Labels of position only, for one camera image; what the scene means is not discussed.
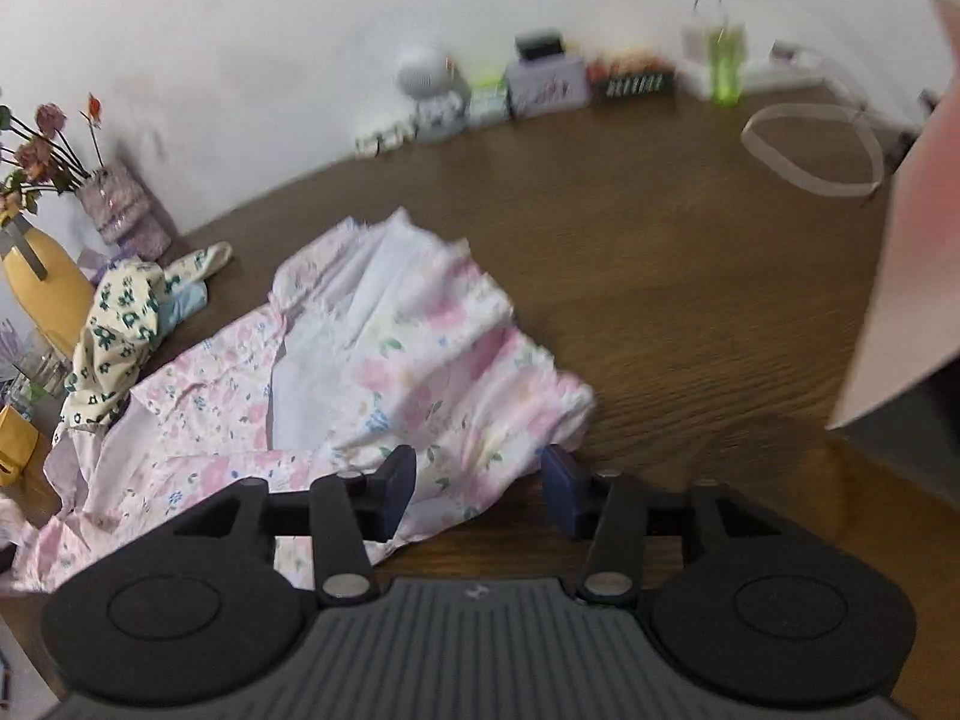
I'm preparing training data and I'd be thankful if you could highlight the pink floral garment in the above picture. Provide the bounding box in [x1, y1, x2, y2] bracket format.
[2, 213, 594, 593]

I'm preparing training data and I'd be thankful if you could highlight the light blue cloth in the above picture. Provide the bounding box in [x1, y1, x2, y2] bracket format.
[158, 281, 208, 340]

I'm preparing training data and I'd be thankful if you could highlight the cream green floral garment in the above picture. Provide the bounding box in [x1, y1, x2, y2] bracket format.
[60, 242, 233, 431]

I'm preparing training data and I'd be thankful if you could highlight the clear drinking glass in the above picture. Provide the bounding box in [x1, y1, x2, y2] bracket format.
[14, 343, 67, 398]

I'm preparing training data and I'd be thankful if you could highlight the yellow mug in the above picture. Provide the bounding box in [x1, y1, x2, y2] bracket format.
[0, 405, 39, 486]

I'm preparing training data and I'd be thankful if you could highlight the pink sleeve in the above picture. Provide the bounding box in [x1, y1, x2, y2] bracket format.
[823, 0, 960, 434]

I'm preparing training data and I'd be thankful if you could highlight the white letter ornament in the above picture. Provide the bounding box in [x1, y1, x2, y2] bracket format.
[355, 121, 416, 158]

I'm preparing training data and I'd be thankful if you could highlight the yellow thermos jug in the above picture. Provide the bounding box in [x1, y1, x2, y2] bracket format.
[2, 211, 94, 359]

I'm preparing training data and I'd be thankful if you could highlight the purple knitted vase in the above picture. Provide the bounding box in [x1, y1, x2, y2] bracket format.
[76, 163, 172, 262]

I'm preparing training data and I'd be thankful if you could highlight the white astronaut figurine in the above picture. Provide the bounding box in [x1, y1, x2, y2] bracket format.
[395, 46, 472, 143]

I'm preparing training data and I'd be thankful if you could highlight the red black small box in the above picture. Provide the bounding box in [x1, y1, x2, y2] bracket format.
[587, 52, 675, 101]

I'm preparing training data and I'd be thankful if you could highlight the beige strap loop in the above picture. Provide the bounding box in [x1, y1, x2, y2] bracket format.
[739, 101, 887, 202]

